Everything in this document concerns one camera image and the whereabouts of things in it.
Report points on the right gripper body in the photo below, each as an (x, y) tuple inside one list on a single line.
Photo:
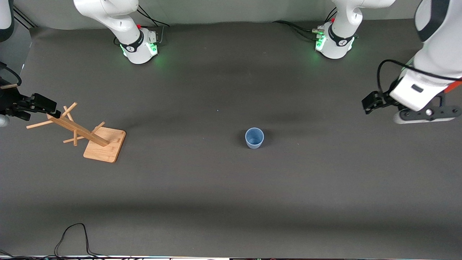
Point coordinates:
[(10, 100)]

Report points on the light blue plastic cup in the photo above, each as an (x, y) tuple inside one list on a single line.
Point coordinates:
[(254, 139)]

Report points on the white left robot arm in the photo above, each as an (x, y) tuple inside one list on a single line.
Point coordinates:
[(440, 43)]

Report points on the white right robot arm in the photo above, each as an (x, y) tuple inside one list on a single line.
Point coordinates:
[(122, 21)]

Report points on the wooden cup rack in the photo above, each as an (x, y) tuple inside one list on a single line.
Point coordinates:
[(104, 150)]

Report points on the orange cylindrical container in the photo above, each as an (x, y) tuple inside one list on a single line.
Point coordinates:
[(455, 86)]

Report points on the dark grey table cloth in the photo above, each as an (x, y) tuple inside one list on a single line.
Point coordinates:
[(231, 187)]

